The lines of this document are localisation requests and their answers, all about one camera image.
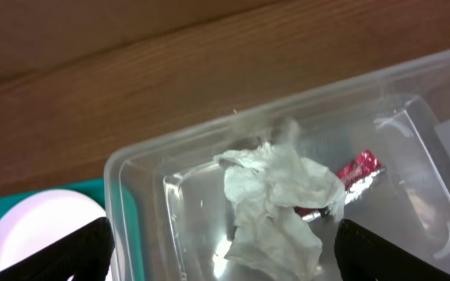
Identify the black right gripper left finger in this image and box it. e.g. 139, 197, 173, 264
0, 217, 115, 281

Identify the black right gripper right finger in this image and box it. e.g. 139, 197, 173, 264
334, 219, 450, 281

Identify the white napkin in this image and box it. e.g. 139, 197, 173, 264
214, 143, 345, 280

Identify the teal plastic tray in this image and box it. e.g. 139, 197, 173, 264
0, 179, 148, 280

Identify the large pink plate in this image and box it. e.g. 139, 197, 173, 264
0, 190, 105, 271

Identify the red foil wrapper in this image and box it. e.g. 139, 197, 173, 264
292, 150, 386, 222

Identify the clear plastic bin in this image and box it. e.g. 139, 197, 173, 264
104, 50, 450, 280

